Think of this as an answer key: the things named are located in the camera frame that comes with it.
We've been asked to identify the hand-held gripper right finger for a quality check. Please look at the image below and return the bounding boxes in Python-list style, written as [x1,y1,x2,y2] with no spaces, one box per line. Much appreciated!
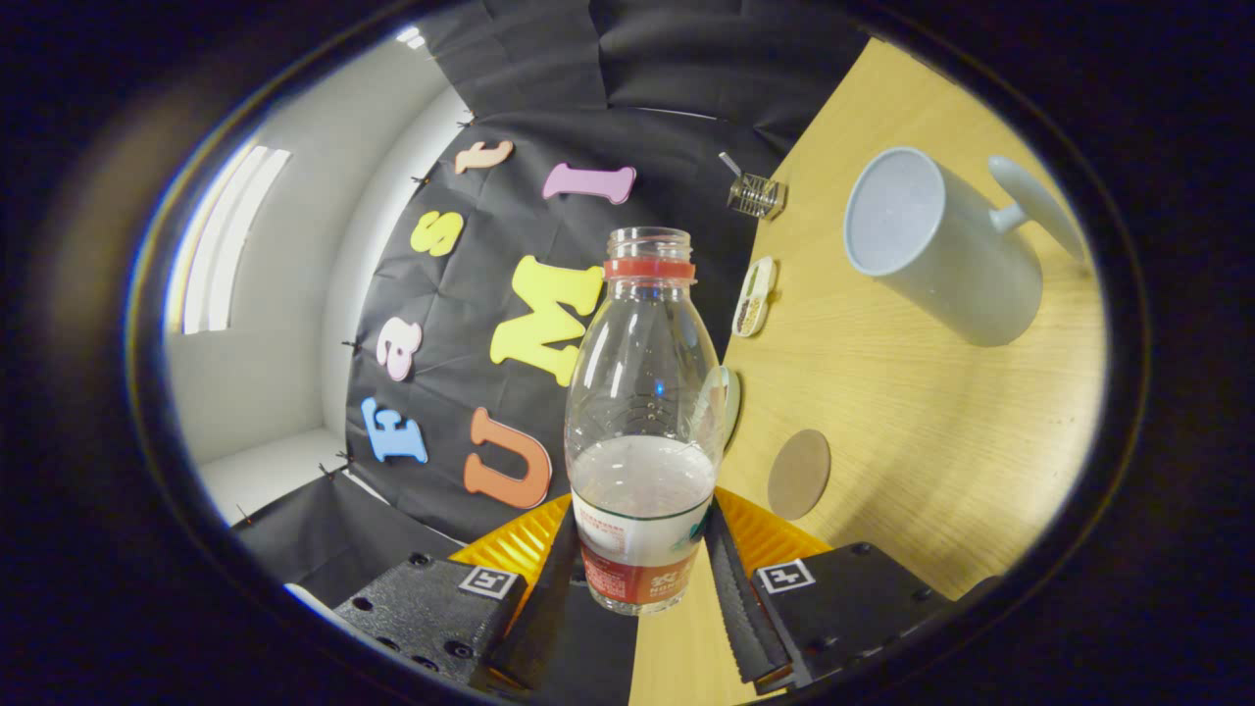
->
[704,487,957,692]

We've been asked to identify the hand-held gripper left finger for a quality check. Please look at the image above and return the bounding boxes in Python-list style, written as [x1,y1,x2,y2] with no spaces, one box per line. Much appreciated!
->
[333,493,589,702]

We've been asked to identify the round brown coaster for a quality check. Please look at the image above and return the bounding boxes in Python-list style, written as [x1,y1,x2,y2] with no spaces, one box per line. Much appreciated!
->
[767,429,832,522]

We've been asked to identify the clear plastic juice bottle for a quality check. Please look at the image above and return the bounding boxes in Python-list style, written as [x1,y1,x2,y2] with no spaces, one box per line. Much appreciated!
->
[564,227,728,617]

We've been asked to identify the pale blue cup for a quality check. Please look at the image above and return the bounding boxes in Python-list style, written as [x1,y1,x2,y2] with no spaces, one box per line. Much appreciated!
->
[843,147,1089,348]

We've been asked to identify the pale green plate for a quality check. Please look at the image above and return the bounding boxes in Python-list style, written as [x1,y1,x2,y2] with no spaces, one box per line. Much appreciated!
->
[721,366,742,452]

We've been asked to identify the wooden table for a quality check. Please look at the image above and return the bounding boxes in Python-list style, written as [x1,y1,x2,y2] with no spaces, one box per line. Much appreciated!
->
[627,37,1109,706]

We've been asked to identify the small white divided dish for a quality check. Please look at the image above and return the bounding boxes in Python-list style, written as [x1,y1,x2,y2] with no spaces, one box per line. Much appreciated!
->
[732,257,778,339]

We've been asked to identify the large ceiling light panel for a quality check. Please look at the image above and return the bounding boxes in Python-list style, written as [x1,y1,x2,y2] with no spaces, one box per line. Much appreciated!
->
[181,145,292,336]

